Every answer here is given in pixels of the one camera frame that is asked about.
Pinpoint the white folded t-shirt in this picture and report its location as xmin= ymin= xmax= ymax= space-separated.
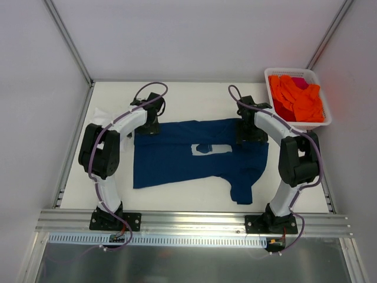
xmin=90 ymin=107 xmax=134 ymax=152

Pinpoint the red t-shirt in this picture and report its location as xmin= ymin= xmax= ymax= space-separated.
xmin=273 ymin=99 xmax=296 ymax=122

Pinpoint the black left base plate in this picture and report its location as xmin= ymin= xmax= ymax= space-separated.
xmin=89 ymin=209 xmax=141 ymax=232

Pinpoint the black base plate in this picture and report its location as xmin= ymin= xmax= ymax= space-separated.
xmin=89 ymin=209 xmax=141 ymax=232
xmin=244 ymin=213 xmax=298 ymax=235

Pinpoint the orange t-shirt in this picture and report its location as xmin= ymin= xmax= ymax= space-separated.
xmin=268 ymin=75 xmax=325 ymax=123

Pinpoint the pink t-shirt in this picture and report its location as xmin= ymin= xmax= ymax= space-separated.
xmin=292 ymin=77 xmax=309 ymax=90

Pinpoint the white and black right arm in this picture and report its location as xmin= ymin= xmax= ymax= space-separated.
xmin=236 ymin=96 xmax=323 ymax=233

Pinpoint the slotted white cable duct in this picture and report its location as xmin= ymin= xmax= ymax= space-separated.
xmin=48 ymin=232 xmax=267 ymax=249

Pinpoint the blue printed t-shirt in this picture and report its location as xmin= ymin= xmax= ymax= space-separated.
xmin=133 ymin=119 xmax=269 ymax=205

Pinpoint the aluminium mounting rail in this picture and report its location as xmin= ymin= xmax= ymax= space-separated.
xmin=35 ymin=209 xmax=355 ymax=238

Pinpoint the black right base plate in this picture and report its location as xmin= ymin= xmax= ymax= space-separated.
xmin=244 ymin=213 xmax=298 ymax=235

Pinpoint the white plastic laundry basket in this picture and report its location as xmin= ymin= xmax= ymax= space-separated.
xmin=264 ymin=68 xmax=332 ymax=130

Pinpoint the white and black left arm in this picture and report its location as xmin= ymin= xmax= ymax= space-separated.
xmin=78 ymin=92 xmax=165 ymax=230

